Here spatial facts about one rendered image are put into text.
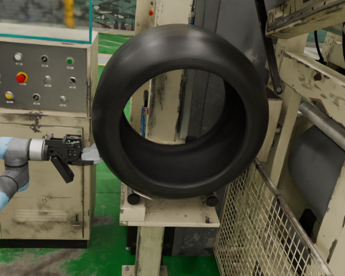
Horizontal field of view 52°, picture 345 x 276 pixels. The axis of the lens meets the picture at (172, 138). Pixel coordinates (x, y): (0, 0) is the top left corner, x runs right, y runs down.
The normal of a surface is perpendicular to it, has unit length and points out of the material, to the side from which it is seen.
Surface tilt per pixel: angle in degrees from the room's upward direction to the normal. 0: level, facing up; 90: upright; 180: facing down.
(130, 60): 57
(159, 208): 0
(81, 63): 90
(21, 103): 90
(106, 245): 0
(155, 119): 90
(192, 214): 0
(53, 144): 90
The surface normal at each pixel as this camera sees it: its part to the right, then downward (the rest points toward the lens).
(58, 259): 0.11, -0.90
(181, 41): 0.04, -0.36
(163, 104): 0.11, 0.44
